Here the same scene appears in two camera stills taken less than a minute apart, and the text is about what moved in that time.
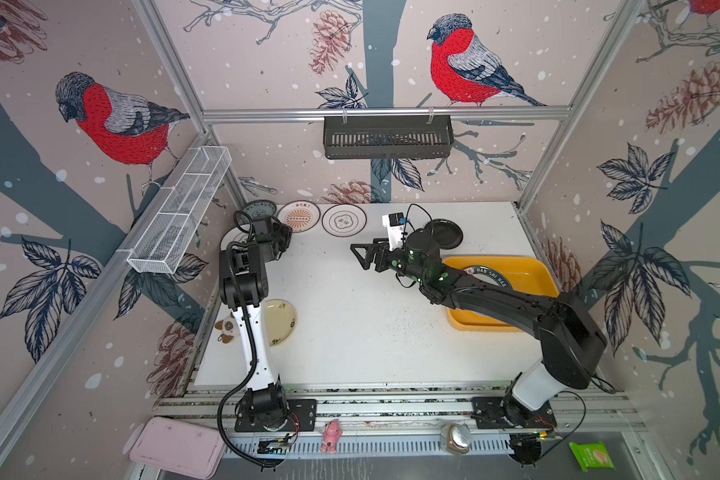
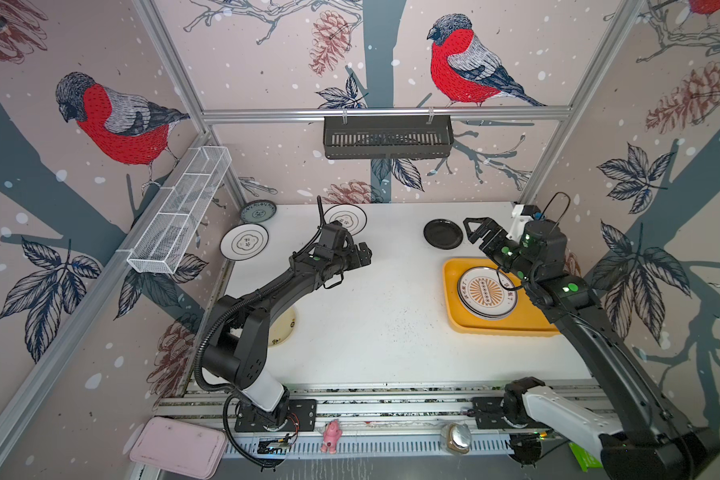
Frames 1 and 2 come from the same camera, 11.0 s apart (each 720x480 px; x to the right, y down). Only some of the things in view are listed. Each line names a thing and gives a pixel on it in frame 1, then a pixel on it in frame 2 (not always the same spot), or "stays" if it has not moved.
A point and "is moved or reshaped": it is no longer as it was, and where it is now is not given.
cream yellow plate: [280, 318] stays
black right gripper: [383, 248] to [498, 239]
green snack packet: [593, 455] stays
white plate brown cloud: [344, 220] stays
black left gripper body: [280, 237] to [349, 258]
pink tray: [179, 447] stays
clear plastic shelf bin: [160, 246] stays
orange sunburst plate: [300, 215] is moved or reshaped
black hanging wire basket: [389, 136] stays
